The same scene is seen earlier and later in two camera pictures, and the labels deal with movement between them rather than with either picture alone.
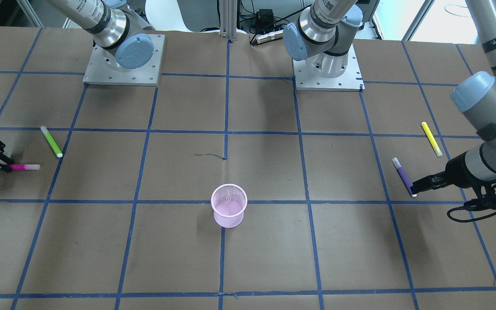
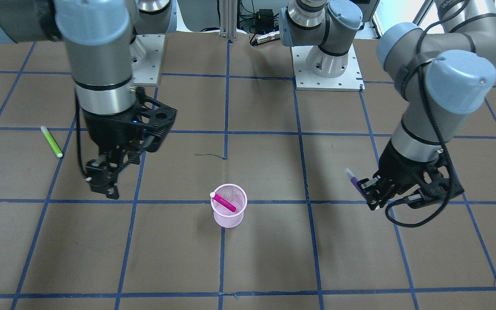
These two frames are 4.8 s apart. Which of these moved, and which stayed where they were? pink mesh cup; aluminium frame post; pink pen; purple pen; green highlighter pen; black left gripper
Moved: purple pen; pink pen; black left gripper
Stayed: pink mesh cup; green highlighter pen; aluminium frame post
